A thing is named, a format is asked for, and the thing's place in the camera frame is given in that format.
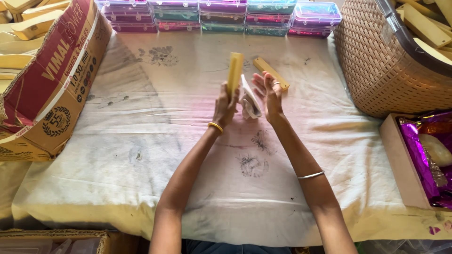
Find person's left hand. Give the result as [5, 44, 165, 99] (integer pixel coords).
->
[212, 83, 241, 128]

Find person's right hand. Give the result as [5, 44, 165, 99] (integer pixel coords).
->
[252, 71, 286, 123]

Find white rag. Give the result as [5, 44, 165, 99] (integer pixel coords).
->
[239, 74, 263, 119]

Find yellow wooden block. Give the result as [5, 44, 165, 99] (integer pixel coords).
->
[226, 52, 245, 97]

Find tan wooden block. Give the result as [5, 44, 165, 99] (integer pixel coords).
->
[253, 57, 290, 91]

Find stack of colourful plastic boxes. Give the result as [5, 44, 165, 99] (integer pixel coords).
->
[95, 0, 343, 39]

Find silver bangle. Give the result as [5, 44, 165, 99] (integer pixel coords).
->
[297, 170, 325, 180]

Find beige woven plastic basket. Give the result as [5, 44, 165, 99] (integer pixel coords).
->
[334, 0, 452, 118]

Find stained white sheet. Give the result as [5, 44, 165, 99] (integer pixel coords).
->
[11, 32, 452, 247]

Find person's blue clothing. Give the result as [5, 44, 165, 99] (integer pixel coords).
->
[183, 239, 294, 254]

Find brown wooden tray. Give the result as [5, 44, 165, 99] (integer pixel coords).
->
[379, 113, 452, 211]

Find purple foil wrap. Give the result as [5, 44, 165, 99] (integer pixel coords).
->
[397, 111, 452, 209]

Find basket load of wooden blocks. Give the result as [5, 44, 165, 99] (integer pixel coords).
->
[395, 0, 452, 66]

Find red printed cardboard carton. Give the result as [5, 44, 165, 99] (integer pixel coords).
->
[0, 0, 113, 162]

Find cream lump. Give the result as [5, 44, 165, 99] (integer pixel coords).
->
[418, 133, 452, 167]

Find heap of pale wooden blocks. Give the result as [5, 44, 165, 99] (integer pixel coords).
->
[0, 0, 73, 94]

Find clear plastic bags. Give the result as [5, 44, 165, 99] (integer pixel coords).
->
[356, 240, 452, 254]

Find plain brown cardboard carton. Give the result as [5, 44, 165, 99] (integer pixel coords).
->
[0, 229, 142, 254]

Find grey basket handle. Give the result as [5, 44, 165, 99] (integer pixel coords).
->
[375, 0, 452, 77]

